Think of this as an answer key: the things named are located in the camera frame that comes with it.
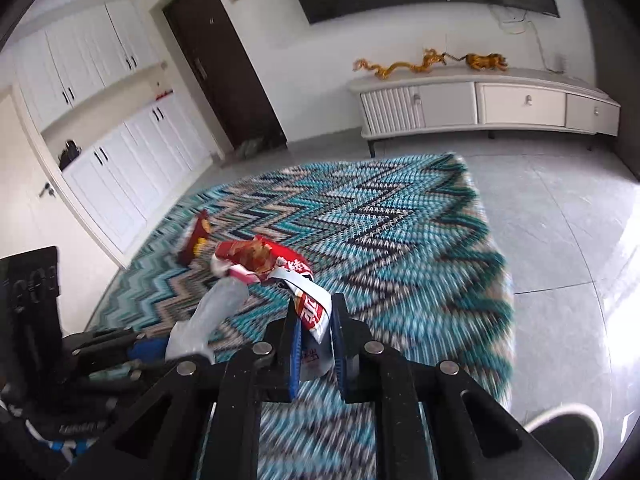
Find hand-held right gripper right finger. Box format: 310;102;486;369
331;292;563;480

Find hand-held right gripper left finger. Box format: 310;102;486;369
60;305;304;480

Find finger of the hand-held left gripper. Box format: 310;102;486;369
65;329;168;361
85;360;173;393

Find clear plastic wrapper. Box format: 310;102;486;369
165;277;251;366

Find round grey trash bin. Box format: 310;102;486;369
524;404;606;480

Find red snack bag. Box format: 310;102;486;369
212;235;313;286

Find dark red snack wrapper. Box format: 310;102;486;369
177;210;211;265

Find zigzag knitted blanket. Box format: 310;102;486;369
92;152;516;480

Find black bag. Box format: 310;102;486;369
57;141;82;171

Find dark doormat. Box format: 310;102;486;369
220;135;288;166

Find dark brown door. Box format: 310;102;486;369
164;0;287;151

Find golden dragon figurine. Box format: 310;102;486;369
353;49;448;80

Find white television cabinet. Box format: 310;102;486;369
347;66;622;157

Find golden tiger figurine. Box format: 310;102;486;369
460;53;508;72

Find white wall cabinet unit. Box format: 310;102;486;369
0;0;221;268

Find television cables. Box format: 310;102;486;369
492;4;551;68

